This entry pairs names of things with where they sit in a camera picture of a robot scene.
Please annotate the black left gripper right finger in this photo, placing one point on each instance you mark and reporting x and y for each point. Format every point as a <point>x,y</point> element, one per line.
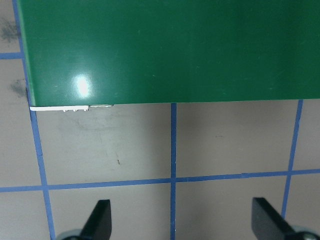
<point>267,223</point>

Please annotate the green conveyor belt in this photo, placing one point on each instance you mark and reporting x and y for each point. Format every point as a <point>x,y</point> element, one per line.
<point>111,52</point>

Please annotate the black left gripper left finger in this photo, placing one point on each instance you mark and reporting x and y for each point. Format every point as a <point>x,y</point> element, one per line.
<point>99,223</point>

